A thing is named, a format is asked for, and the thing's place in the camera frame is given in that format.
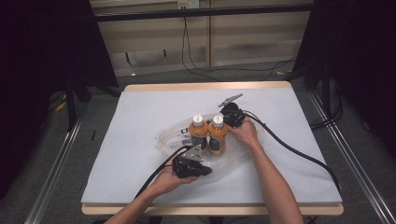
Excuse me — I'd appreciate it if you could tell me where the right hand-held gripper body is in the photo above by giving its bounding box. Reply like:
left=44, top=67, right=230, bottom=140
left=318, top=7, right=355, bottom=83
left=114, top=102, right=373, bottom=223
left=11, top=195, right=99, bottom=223
left=218, top=92, right=248, bottom=129

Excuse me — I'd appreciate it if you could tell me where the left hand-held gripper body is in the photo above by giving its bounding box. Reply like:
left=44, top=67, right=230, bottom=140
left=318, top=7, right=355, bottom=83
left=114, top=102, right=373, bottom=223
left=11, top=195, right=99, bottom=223
left=172, top=144, right=205, bottom=179

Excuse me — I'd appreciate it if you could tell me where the clear plastic bag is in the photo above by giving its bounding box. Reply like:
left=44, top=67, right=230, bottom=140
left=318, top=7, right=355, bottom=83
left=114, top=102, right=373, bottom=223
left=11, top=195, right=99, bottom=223
left=154, top=113, right=266, bottom=185

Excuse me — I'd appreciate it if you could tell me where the orange drink bottle white cap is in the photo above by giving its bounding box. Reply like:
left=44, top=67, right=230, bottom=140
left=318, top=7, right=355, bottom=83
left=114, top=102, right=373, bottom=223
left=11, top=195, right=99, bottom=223
left=188, top=114, right=209, bottom=154
left=206, top=115, right=229, bottom=157

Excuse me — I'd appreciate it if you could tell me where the person's right hand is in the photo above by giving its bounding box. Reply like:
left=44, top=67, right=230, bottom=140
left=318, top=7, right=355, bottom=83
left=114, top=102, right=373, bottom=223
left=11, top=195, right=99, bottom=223
left=226, top=117, right=262, bottom=149

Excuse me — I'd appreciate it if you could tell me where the person's left hand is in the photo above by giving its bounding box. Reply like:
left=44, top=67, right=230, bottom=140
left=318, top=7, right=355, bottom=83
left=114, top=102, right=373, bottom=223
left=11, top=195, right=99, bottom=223
left=151, top=157, right=199, bottom=198

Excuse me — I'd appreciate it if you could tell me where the white table mat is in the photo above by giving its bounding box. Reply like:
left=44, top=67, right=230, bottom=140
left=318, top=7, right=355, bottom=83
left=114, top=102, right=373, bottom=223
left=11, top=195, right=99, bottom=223
left=80, top=87, right=344, bottom=206

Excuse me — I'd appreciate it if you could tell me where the black stand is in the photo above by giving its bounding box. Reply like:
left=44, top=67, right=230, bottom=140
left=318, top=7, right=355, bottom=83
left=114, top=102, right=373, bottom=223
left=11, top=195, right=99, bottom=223
left=289, top=59, right=332, bottom=91
left=63, top=76, right=120, bottom=133

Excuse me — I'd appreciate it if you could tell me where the black horizontal bar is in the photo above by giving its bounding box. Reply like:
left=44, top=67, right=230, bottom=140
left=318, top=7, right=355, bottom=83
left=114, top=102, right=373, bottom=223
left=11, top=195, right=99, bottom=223
left=92, top=3, right=314, bottom=23

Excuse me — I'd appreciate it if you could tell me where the black curtain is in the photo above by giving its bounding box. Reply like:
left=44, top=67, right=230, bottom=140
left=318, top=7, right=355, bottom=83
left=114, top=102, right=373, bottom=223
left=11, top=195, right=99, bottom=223
left=0, top=0, right=120, bottom=200
left=292, top=0, right=396, bottom=157

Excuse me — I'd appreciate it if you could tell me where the left hand-held gripper black cable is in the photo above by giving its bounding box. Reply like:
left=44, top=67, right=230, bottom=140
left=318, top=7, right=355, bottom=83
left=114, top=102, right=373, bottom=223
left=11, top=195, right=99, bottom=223
left=134, top=145, right=194, bottom=200

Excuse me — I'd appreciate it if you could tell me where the hand-held gripper black cable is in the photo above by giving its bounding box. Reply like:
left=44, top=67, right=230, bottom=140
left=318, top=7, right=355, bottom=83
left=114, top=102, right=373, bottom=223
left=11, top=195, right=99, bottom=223
left=242, top=109, right=342, bottom=192
left=134, top=145, right=194, bottom=200

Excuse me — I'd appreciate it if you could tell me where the right hand-held gripper black cable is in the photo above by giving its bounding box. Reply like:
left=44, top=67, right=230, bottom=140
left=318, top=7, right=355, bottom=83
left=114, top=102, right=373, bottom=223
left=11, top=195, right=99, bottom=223
left=242, top=109, right=342, bottom=192

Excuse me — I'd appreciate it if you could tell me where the black hanging wall cable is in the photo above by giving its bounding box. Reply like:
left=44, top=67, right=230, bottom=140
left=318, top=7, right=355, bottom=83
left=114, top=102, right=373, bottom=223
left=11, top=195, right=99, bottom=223
left=181, top=16, right=222, bottom=82

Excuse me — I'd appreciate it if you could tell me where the black floor cable bundle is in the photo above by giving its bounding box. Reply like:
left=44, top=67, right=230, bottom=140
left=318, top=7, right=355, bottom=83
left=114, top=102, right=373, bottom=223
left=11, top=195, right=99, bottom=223
left=309, top=78, right=345, bottom=131

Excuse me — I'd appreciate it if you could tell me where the white wall socket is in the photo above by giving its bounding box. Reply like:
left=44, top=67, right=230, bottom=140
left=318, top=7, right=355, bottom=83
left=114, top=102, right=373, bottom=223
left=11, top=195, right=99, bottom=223
left=177, top=0, right=200, bottom=10

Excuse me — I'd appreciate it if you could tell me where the metal floor rail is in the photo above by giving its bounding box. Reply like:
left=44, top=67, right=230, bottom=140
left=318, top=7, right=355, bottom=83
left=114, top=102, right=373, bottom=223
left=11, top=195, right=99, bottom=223
left=23, top=116, right=86, bottom=224
left=307, top=90, right=396, bottom=224

